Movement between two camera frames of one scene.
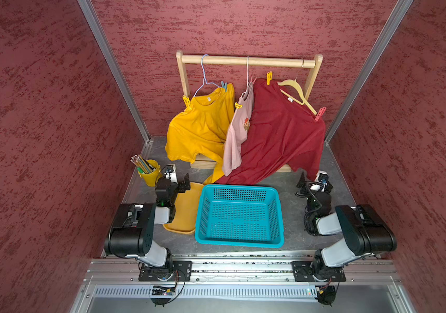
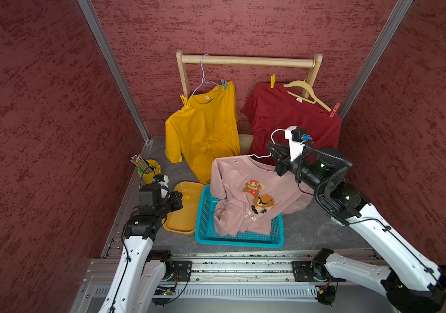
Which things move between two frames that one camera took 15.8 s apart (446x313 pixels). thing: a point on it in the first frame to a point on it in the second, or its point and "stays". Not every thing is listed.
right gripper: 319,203 to 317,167
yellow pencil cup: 152,178 stays
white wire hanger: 248,75 to 272,140
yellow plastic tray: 186,210 stays
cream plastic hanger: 295,83 to 306,83
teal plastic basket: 239,215 stays
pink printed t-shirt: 237,133 to 251,193
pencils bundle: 144,164 stays
